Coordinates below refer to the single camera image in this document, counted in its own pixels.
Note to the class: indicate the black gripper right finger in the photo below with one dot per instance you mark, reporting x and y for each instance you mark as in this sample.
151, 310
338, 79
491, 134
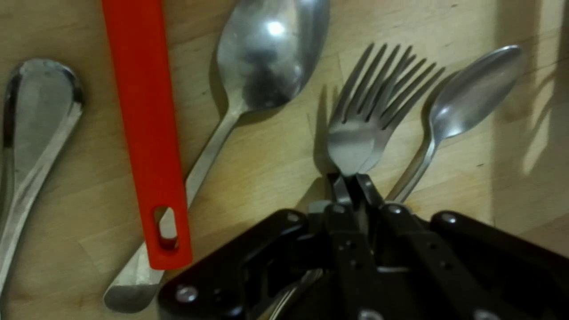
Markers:
450, 267

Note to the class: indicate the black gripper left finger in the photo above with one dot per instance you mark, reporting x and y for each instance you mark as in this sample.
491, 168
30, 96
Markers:
267, 267

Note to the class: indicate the silver metal fork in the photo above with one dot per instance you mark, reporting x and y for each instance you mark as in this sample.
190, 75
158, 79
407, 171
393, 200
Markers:
356, 136

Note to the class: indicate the small silver spoon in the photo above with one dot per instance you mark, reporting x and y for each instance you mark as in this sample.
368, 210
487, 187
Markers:
468, 95

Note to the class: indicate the red silicone spatula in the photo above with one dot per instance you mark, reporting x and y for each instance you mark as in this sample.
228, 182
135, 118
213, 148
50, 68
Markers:
142, 118

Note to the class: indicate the large silver spoon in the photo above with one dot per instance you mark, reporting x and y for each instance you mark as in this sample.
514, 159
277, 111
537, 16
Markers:
267, 59

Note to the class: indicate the silver table knife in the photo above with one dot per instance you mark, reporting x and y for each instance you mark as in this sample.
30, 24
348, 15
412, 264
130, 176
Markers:
35, 118

